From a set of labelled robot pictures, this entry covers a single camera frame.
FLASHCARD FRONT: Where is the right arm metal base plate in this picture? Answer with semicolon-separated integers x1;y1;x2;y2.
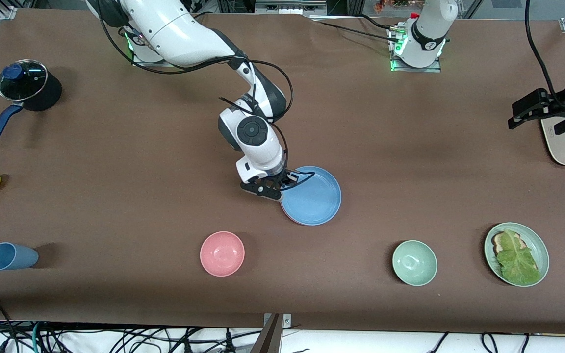
131;47;165;66

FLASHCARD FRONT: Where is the blue cup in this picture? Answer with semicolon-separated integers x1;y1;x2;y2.
0;242;39;271

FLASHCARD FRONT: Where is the green bowl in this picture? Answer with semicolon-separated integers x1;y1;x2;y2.
392;240;438;287

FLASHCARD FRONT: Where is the black base cable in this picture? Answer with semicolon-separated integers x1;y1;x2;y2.
312;18;402;42

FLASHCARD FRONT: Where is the green floor cable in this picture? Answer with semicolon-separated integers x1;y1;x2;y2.
31;321;44;353

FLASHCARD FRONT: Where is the toasted bread slice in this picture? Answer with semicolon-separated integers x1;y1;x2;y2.
491;232;526;255

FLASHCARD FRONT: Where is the brown table cover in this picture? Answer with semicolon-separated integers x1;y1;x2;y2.
0;9;565;335

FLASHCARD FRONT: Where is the glass lid with blue knob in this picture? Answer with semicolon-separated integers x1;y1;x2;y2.
0;59;48;102

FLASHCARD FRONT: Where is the pink bowl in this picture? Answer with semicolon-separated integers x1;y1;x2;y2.
200;231;245;277

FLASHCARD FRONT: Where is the black pot with blue handle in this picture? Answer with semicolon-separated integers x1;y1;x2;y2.
0;59;63;146

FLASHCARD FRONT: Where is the orange toy food pile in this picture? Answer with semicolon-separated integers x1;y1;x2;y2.
373;0;425;13

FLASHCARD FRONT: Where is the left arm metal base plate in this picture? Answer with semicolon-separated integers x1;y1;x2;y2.
390;55;442;73

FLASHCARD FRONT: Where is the pink plate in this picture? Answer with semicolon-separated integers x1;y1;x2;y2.
281;206;312;226

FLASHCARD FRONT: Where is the grey power strip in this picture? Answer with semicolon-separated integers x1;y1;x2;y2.
255;0;328;15

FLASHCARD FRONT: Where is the metal table edge bracket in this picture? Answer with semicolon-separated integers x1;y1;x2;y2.
263;313;292;330

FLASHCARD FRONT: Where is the green plate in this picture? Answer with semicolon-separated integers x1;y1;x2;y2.
484;222;550;287

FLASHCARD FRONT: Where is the green lettuce leaf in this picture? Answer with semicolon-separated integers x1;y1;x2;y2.
496;228;541;285

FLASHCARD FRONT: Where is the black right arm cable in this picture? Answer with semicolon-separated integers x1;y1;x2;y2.
97;5;295;192

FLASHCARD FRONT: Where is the blue plate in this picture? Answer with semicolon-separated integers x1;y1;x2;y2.
280;166;342;226

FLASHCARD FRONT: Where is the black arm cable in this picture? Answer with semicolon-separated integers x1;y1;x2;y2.
524;0;560;106
97;5;295;192

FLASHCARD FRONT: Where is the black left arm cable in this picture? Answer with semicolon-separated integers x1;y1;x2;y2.
524;0;560;106

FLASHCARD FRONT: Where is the dark diagonal strut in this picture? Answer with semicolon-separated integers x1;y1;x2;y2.
251;314;283;353

